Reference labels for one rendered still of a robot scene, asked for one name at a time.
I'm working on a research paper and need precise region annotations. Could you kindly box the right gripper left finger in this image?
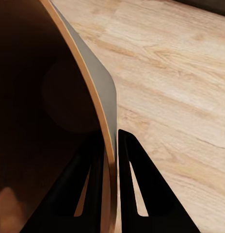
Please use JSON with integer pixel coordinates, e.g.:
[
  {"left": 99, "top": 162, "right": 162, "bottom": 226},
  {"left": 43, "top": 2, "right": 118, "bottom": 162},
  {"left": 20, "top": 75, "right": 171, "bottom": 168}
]
[{"left": 19, "top": 130, "right": 104, "bottom": 233}]

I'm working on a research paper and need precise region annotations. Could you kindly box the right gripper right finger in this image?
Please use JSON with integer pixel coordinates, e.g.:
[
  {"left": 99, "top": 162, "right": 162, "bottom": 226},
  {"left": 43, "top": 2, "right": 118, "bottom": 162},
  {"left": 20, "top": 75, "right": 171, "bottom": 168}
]
[{"left": 117, "top": 129, "right": 201, "bottom": 233}]

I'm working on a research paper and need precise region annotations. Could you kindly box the trash can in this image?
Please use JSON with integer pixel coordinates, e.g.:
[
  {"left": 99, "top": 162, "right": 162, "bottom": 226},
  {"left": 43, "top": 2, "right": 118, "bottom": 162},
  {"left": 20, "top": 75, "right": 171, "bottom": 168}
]
[{"left": 0, "top": 0, "right": 117, "bottom": 233}]

